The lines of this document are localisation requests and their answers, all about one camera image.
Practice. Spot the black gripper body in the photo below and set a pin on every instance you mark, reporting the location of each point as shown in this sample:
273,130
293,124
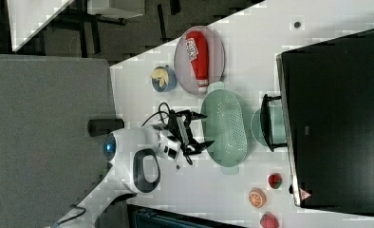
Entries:
179,126

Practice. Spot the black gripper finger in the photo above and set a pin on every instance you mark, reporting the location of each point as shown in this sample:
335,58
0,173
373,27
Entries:
197,116
198,147

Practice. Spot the green plastic strainer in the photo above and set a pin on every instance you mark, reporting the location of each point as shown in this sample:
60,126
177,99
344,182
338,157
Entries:
224,125

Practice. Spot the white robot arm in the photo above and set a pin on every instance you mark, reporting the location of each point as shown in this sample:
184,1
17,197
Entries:
133,155

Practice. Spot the blue bowl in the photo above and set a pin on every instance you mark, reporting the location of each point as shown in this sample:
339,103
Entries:
171,84

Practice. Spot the pink round plate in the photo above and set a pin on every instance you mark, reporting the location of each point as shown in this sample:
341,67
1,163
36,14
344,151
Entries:
183,68

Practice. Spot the yellow toy in bowl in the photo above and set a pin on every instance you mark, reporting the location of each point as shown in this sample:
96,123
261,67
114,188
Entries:
161,75

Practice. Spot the red ketchup bottle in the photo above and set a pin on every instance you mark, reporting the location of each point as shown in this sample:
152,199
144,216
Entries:
197,50

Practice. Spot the green cup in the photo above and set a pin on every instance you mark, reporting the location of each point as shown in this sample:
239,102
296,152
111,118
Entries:
277,126

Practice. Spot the orange slice toy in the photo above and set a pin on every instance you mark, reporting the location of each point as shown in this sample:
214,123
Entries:
257,198

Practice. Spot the black cylinder upper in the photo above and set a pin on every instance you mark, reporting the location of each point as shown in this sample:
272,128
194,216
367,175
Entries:
99,127

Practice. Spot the red strawberry toy near edge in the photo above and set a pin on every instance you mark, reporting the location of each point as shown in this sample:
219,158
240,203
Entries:
268,220

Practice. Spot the black toaster oven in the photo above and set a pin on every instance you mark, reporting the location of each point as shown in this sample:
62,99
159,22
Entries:
327,98

